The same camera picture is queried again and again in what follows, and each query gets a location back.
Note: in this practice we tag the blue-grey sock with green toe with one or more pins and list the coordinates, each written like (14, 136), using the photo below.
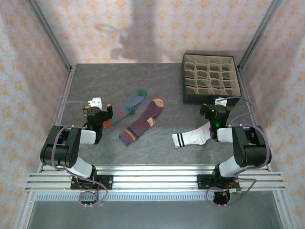
(124, 109)

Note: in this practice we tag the black divided organizer box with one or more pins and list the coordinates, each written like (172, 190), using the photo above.
(188, 99)

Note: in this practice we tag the white sock with black stripes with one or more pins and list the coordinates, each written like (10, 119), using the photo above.
(190, 138)

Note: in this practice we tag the purple ribbed sock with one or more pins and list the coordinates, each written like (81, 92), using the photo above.
(140, 124)

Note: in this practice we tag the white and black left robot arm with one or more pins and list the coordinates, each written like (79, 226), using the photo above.
(71, 148)

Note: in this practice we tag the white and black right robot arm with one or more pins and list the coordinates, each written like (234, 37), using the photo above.
(250, 152)

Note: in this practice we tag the small green circuit board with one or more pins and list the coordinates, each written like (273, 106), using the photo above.
(234, 190)

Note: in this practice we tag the aluminium mounting rails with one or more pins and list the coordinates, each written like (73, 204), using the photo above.
(155, 181)

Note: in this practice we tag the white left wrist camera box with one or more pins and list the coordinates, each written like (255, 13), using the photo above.
(95, 102)

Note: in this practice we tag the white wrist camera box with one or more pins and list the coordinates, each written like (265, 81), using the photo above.
(95, 102)
(220, 102)

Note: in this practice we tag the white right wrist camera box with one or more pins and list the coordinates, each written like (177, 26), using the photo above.
(220, 102)

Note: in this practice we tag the aluminium table side rail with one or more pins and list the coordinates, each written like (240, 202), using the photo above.
(247, 95)
(64, 95)

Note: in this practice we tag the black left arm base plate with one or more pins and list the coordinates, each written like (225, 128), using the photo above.
(107, 182)

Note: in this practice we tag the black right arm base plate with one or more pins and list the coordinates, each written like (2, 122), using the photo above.
(202, 182)

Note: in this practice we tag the aluminium frame post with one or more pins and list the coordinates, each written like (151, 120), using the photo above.
(257, 35)
(51, 35)

